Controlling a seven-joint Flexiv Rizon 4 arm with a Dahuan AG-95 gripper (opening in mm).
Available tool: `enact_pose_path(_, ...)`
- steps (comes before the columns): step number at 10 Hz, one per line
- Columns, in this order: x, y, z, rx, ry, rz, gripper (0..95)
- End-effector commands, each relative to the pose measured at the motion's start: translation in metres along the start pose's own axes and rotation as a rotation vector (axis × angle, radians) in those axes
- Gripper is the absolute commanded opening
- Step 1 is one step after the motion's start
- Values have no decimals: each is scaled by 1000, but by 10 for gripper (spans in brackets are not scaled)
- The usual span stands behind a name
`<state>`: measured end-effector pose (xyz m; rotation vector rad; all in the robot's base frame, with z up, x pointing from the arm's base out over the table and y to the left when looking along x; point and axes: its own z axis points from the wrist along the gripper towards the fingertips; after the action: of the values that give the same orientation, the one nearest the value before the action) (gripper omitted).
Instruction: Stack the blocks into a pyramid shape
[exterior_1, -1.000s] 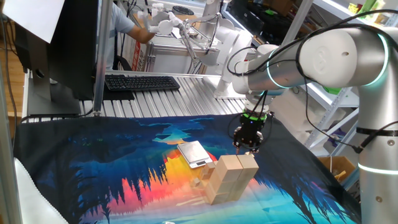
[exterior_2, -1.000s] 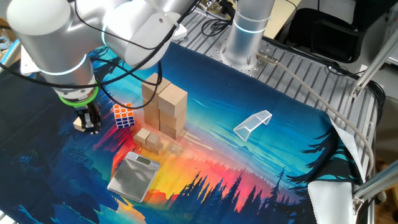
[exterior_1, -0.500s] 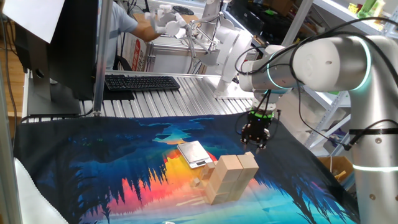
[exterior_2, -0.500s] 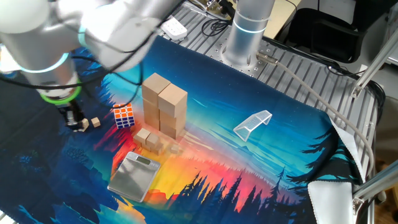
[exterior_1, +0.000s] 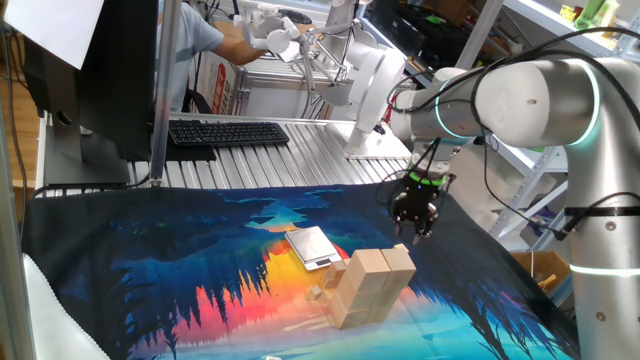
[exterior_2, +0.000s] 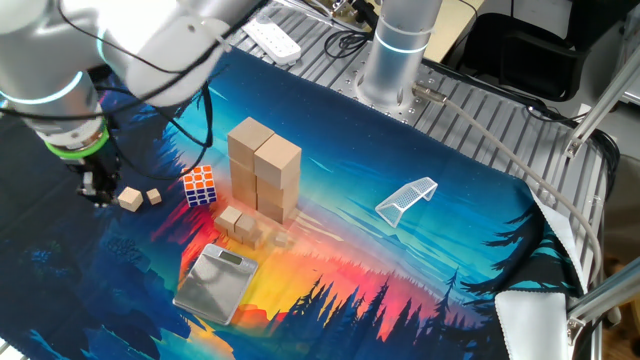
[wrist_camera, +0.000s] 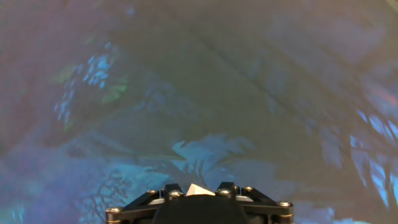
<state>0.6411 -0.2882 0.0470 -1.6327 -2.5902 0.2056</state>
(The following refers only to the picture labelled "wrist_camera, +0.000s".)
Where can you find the medium wooden cube block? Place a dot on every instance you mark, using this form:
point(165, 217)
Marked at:
point(199, 191)

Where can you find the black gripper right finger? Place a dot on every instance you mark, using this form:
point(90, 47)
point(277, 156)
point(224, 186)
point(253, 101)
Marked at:
point(267, 209)

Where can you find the forest sunset print cloth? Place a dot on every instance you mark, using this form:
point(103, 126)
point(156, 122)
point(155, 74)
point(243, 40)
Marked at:
point(217, 93)

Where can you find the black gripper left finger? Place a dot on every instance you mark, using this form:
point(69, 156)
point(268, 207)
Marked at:
point(133, 210)

